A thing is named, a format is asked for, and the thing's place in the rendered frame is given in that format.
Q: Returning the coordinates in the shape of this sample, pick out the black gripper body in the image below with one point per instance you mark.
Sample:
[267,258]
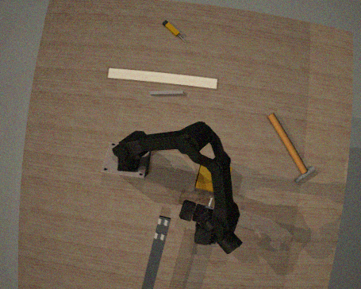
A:
[188,210]

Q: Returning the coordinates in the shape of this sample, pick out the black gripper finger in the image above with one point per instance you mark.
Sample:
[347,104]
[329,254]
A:
[199,206]

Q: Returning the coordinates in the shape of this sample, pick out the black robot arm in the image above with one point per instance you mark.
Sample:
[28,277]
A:
[190,140]

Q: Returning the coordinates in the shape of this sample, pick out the yellow screwdriver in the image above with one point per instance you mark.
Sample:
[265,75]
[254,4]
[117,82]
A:
[170,28]

